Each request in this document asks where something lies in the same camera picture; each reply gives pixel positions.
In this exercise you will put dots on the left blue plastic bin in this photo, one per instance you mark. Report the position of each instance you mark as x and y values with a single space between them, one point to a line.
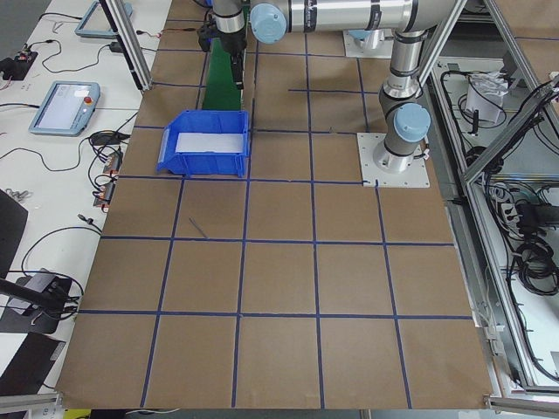
204 121

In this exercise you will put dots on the white foam pad left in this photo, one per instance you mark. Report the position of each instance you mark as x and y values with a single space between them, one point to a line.
210 142

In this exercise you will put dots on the aluminium frame post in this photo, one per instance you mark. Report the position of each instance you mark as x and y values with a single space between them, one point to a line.
122 27

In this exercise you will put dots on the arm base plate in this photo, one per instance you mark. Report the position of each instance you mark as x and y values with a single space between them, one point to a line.
381 169
368 44

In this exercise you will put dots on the teach pendant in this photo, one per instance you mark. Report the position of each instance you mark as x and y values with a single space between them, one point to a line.
66 109
94 24

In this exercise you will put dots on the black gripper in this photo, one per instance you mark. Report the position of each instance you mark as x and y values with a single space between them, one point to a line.
231 43

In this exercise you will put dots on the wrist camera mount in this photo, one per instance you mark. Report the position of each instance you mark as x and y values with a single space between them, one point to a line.
205 34

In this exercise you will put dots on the teach pendant near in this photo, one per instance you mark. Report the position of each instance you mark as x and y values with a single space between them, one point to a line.
66 109

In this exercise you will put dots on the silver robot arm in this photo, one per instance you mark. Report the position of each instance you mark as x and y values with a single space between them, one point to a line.
407 122

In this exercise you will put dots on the green conveyor belt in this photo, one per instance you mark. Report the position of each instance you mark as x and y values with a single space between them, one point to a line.
221 92

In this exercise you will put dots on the teach pendant far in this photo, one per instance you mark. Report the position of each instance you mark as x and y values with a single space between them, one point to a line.
94 24

